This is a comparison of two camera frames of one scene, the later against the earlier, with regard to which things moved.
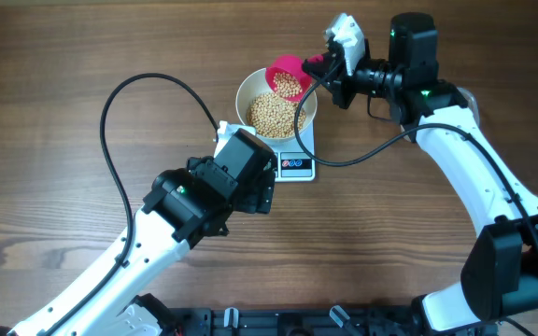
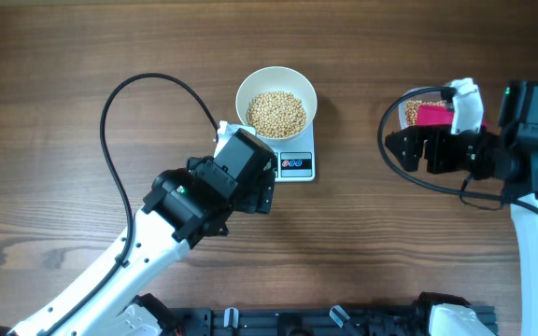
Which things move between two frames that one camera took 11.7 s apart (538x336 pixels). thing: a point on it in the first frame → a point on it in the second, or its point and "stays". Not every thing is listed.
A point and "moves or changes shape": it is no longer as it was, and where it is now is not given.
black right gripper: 339,78 → 440,137
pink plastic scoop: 287,77 moves or changes shape
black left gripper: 257,199 stays
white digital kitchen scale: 292,163 stays
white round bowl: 270,116 stays
